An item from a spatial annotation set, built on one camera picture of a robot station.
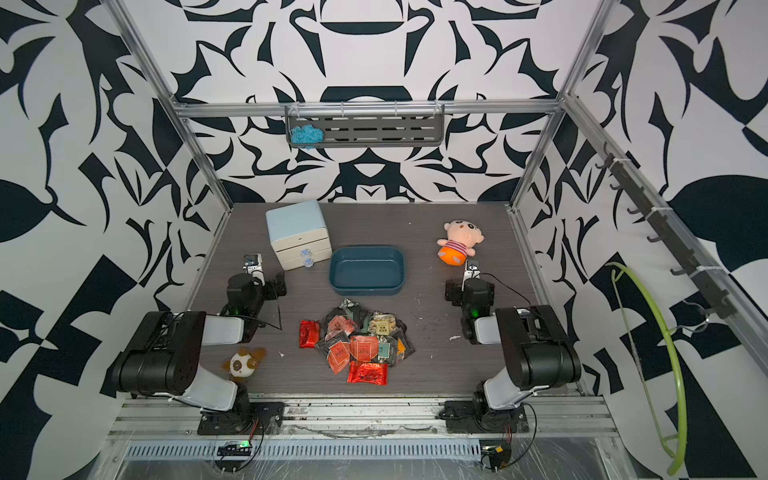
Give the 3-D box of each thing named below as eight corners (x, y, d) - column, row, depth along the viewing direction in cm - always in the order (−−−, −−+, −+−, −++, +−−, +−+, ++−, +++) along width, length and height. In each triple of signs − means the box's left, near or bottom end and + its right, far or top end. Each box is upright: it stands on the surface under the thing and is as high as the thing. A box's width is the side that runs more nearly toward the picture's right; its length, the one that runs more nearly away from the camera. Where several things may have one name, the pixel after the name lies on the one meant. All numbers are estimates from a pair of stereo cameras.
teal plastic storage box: (328, 297, 96) (326, 289, 92) (334, 254, 107) (332, 245, 103) (405, 297, 96) (406, 289, 92) (403, 254, 107) (404, 245, 103)
